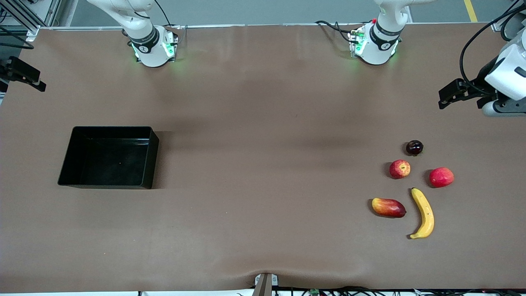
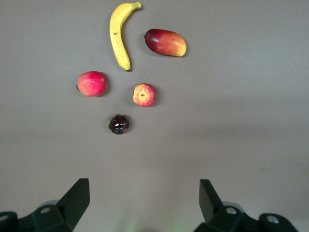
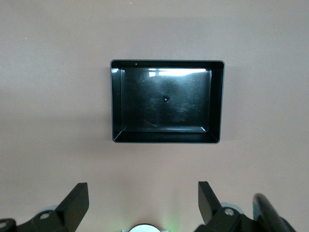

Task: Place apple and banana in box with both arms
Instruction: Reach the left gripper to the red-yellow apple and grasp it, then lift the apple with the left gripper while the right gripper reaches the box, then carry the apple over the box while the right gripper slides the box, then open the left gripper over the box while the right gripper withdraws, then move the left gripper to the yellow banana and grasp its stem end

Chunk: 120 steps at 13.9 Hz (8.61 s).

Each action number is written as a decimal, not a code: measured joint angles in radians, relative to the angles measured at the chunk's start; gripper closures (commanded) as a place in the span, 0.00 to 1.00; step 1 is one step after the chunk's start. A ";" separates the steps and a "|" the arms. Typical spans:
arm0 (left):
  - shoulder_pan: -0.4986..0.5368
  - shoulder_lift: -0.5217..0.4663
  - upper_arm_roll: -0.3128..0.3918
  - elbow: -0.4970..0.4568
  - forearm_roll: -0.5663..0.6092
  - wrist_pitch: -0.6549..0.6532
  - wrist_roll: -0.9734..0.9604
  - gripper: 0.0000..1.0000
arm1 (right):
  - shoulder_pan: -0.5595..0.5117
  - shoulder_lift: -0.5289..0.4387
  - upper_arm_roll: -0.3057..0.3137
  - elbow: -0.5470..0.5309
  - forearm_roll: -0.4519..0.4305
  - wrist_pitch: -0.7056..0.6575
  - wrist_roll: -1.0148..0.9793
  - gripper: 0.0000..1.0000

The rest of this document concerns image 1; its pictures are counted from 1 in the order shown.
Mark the red yellow apple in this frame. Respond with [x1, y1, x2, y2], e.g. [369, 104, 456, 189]
[389, 160, 411, 180]

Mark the yellow banana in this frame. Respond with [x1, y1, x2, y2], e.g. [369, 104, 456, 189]
[409, 187, 435, 240]

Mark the black plastic box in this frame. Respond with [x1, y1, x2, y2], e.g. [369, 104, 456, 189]
[58, 126, 160, 190]

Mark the red round pomegranate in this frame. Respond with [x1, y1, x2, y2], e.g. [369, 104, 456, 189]
[429, 167, 455, 188]

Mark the red yellow mango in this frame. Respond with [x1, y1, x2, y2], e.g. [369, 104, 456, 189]
[371, 197, 407, 218]

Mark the brown table mat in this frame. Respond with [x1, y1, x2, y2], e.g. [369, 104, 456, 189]
[0, 23, 526, 293]

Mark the long black arm cable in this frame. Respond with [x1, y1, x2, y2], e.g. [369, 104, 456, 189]
[459, 2, 526, 94]

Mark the aluminium frame profile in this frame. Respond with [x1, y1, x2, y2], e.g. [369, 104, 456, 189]
[0, 0, 62, 41]

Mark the short black arm cable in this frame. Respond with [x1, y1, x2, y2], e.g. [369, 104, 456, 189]
[499, 7, 526, 42]

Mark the black base cable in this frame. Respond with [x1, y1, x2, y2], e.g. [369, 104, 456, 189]
[315, 20, 359, 44]

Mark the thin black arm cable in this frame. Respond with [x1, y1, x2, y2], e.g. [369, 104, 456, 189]
[123, 0, 173, 28]

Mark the grey table edge bracket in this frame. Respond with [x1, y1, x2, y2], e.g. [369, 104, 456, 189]
[254, 273, 279, 296]

